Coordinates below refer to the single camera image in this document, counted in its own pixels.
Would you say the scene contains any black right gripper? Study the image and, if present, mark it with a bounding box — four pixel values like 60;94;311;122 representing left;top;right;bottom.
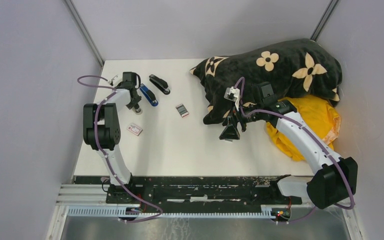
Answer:
219;99;264;140

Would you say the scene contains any blue stapler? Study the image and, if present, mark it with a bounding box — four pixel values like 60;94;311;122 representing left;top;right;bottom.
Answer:
139;83;159;107

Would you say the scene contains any black stapler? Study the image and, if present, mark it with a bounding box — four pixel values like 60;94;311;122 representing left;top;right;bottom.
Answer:
149;74;171;95

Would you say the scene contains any beige stapler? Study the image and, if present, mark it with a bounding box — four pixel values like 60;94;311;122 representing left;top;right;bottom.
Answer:
132;104;143;115

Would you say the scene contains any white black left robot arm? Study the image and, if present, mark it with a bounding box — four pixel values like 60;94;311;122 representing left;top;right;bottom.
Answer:
77;71;143;204

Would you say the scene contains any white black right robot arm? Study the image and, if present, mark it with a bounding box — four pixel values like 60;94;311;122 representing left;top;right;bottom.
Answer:
219;77;358;210

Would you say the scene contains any open staple box with staples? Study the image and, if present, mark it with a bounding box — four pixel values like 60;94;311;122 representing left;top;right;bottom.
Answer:
175;104;190;118

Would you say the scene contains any closed red white staple box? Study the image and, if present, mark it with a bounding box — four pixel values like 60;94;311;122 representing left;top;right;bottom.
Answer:
127;123;143;136

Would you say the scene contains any yellow crumpled cloth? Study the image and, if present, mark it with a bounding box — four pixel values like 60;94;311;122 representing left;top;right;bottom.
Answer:
266;95;341;162

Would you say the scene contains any black floral plush pillow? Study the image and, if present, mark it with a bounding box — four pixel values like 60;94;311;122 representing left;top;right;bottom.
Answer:
190;38;343;125

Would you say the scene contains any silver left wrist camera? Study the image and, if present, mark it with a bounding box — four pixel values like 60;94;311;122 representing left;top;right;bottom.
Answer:
108;74;122;88

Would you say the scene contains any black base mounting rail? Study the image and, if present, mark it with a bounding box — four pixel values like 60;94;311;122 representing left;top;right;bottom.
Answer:
74;176;303;213

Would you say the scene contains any white slotted cable duct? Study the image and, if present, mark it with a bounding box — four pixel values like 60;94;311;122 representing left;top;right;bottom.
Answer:
67;206;290;220

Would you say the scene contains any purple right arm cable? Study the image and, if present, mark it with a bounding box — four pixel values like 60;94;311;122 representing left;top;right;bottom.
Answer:
233;76;356;223

